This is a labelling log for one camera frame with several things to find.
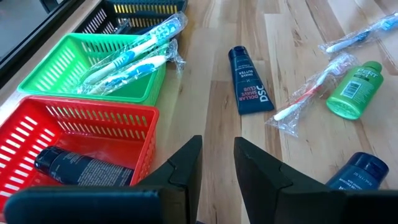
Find purple packet centre right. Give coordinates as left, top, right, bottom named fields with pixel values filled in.
left=228, top=45, right=275, bottom=116

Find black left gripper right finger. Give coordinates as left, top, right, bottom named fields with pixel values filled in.
left=233, top=136, right=398, bottom=224

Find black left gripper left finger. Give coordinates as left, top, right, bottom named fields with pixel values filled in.
left=2, top=134, right=203, bottom=224

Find wrapped red toothbrush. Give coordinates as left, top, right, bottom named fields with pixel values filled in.
left=265, top=51, right=360, bottom=138

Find black plastic basket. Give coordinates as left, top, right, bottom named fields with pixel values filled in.
left=74, top=0, right=189, bottom=35

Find red plastic basket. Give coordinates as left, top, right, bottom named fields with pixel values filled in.
left=0, top=95, right=160, bottom=215

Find green shampoo bottle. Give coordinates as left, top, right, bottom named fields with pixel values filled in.
left=325, top=60, right=384, bottom=121

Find dark blue shave tube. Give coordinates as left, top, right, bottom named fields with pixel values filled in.
left=325, top=151, right=390, bottom=191
left=33, top=145, right=135, bottom=187

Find green plastic basket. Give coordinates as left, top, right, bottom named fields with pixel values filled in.
left=17, top=32, right=167, bottom=106

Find black aluminium table frame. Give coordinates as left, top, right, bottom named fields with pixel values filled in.
left=0, top=0, right=86, bottom=90

